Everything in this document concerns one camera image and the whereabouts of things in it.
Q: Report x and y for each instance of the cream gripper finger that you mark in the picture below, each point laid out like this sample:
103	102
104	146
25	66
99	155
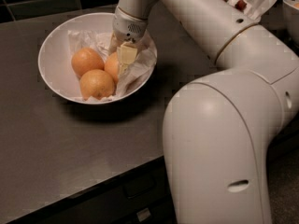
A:
114	43
127	53

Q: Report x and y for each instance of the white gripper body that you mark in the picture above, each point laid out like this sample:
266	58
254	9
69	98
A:
127	28

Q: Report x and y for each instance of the orange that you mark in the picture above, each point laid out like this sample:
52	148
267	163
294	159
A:
86	59
97	84
112	66

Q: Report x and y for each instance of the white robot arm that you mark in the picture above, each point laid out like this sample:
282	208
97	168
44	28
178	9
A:
217	128

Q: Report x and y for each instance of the white paper in large bowl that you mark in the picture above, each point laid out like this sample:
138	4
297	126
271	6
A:
134	77

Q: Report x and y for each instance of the large white bowl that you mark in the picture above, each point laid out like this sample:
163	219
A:
54	59

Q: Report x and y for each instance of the white bowl at right edge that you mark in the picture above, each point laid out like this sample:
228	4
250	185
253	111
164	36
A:
291	18

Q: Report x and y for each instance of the red strawberries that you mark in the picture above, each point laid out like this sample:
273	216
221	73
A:
239	5

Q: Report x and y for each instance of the dark upper drawer front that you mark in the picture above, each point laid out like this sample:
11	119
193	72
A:
114	202

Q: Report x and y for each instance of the dark drawer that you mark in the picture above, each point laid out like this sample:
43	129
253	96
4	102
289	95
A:
114	202
159	212

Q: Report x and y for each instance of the dark lower drawer front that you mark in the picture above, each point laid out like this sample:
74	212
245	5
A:
159	212

